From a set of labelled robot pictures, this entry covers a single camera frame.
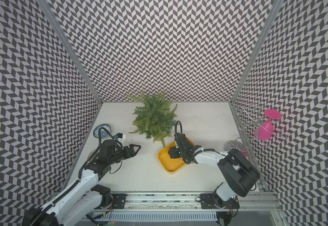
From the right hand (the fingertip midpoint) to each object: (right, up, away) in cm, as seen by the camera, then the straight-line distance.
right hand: (172, 154), depth 89 cm
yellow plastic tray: (-1, -4, -8) cm, 9 cm away
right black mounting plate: (+18, -15, -24) cm, 34 cm away
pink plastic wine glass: (+43, +17, -24) cm, 52 cm away
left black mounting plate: (-28, -20, -16) cm, 38 cm away
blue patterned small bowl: (-49, +12, +10) cm, 51 cm away
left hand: (-21, +5, -7) cm, 23 cm away
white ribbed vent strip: (-6, -25, -20) cm, 33 cm away
